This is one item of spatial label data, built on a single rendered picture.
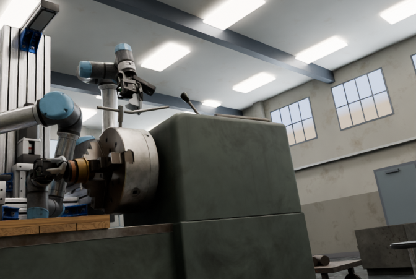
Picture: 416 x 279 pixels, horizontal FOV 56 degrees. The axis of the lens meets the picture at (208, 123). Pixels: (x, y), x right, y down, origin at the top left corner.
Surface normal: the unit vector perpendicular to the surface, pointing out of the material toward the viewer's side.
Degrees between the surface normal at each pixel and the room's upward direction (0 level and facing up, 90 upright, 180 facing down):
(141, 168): 99
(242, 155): 90
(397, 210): 90
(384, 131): 90
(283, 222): 90
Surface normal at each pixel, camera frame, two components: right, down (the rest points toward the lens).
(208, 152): 0.57, -0.31
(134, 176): 0.57, 0.04
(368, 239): -0.76, -0.11
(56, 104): 0.11, -0.32
